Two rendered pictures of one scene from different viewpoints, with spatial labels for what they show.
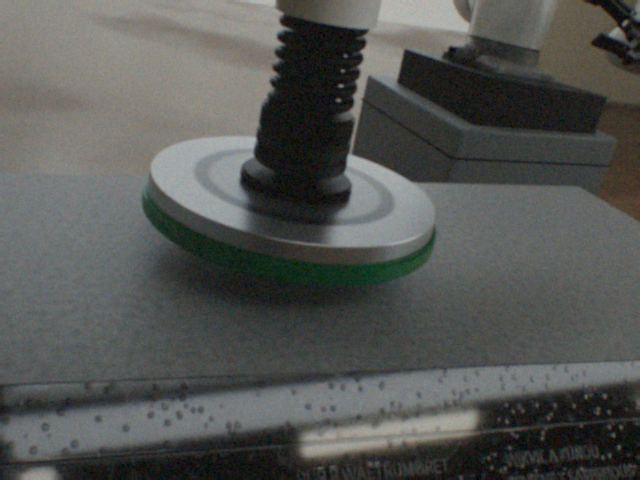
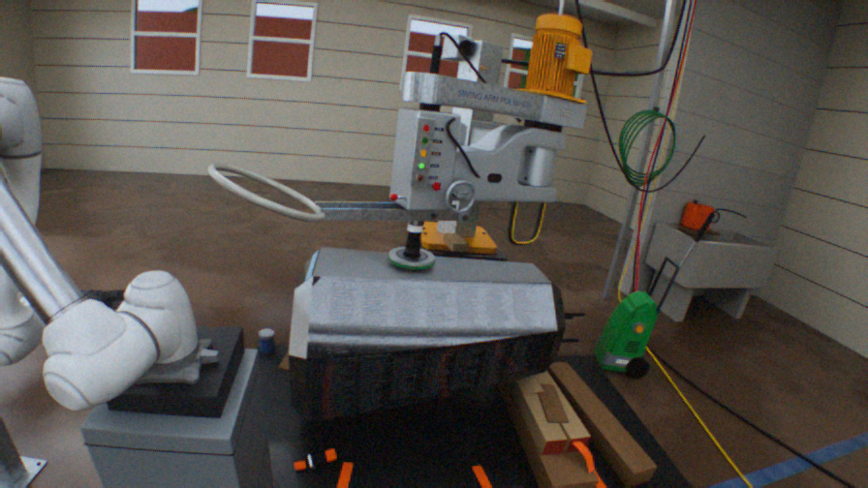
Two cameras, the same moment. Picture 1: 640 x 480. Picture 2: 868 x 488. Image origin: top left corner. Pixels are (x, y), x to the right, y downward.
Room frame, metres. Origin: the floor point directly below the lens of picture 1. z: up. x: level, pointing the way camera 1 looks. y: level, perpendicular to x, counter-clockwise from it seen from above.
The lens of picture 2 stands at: (2.21, 0.54, 1.59)
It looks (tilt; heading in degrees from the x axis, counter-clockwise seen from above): 19 degrees down; 194
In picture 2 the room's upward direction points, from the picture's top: 8 degrees clockwise
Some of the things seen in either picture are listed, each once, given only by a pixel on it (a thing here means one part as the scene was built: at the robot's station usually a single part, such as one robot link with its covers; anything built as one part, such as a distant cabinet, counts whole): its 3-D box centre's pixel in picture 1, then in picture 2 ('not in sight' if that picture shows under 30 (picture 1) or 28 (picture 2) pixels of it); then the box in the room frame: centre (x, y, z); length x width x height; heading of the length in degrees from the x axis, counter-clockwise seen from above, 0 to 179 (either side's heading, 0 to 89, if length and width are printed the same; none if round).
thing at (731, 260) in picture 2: not in sight; (706, 273); (-2.02, 2.52, 0.43); 1.30 x 0.62 x 0.86; 117
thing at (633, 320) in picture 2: not in sight; (635, 314); (-0.52, 1.41, 0.43); 0.35 x 0.35 x 0.87; 8
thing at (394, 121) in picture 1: (441, 266); (201, 474); (1.60, -0.31, 0.40); 0.50 x 0.50 x 0.80; 27
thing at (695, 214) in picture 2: not in sight; (700, 216); (-2.15, 2.32, 1.00); 0.50 x 0.22 x 0.33; 117
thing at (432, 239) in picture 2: not in sight; (455, 235); (-0.40, 0.04, 0.76); 0.49 x 0.49 x 0.05; 23
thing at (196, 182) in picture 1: (294, 190); (412, 256); (0.51, 0.02, 0.92); 0.21 x 0.21 x 0.01
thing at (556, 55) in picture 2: not in sight; (555, 58); (0.06, 0.51, 1.94); 0.31 x 0.28 x 0.40; 44
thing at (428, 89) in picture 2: not in sight; (497, 104); (0.27, 0.28, 1.66); 0.96 x 0.25 x 0.17; 134
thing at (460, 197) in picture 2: not in sight; (456, 195); (0.51, 0.19, 1.24); 0.15 x 0.10 x 0.15; 134
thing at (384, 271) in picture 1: (293, 195); (412, 257); (0.51, 0.02, 0.91); 0.22 x 0.22 x 0.04
